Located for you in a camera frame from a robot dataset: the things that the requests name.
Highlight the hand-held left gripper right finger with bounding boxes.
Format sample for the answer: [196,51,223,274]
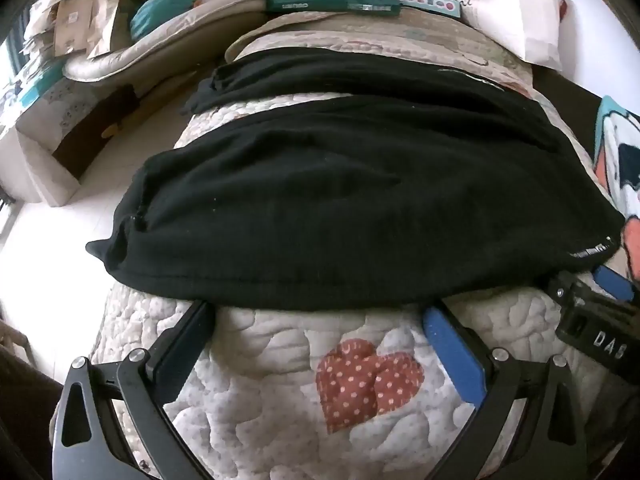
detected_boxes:
[421,299,590,480]

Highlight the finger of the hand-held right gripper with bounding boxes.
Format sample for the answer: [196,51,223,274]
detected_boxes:
[592,265,637,306]

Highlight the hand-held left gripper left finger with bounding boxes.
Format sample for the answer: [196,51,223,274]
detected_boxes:
[52,300,217,480]

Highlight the black pants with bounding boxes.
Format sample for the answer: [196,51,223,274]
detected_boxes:
[86,49,626,312]

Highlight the quilted heart bedspread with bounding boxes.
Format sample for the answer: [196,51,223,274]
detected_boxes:
[90,10,640,480]

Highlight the cartoon printed blanket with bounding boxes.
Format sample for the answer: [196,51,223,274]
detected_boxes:
[592,95,640,281]

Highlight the white pillow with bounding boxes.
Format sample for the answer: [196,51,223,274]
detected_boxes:
[420,0,568,71]

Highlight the beige padded lounger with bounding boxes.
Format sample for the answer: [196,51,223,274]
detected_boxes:
[64,0,281,83]

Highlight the teal cushion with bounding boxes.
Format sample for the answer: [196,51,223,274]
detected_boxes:
[130,0,236,41]

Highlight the light blue dotted box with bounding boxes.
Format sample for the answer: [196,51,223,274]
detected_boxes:
[389,0,463,20]

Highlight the small cardboard box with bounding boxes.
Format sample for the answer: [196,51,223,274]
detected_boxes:
[52,0,96,57]

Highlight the brown paper bag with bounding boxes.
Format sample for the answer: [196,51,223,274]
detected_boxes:
[87,0,138,58]

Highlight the long green box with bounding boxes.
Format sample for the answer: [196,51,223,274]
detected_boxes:
[265,0,403,17]

